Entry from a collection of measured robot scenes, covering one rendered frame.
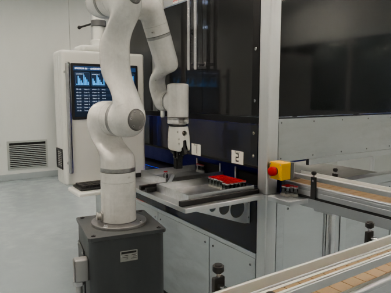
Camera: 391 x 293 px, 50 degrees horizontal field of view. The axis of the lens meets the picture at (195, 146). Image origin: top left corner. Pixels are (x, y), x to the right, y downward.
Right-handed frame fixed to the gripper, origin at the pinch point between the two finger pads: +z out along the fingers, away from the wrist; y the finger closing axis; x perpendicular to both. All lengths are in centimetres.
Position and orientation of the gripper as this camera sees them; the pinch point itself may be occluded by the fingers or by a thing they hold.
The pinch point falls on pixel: (178, 163)
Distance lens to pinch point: 165.5
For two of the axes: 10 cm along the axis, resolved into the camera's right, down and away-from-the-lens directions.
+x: -8.3, 0.7, -5.5
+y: -5.6, -1.0, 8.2
